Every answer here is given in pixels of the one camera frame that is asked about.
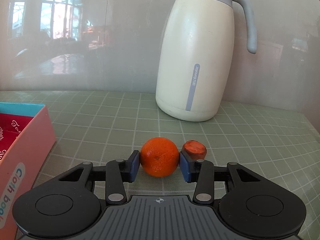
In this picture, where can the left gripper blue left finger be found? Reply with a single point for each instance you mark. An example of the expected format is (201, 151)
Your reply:
(118, 172)

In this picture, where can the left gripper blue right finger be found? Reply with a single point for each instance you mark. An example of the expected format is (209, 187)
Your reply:
(200, 172)

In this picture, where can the orange mandarin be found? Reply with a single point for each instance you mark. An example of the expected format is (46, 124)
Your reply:
(159, 157)

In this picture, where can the small brown red-topped fruit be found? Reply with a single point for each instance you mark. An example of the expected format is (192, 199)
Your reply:
(195, 149)

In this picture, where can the green grid tablecloth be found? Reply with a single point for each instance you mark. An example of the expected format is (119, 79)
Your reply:
(99, 126)

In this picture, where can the colourful open cardboard box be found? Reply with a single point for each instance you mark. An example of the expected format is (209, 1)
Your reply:
(27, 136)

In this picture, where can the white grey thermos jug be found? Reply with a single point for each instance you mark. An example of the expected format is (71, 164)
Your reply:
(196, 56)

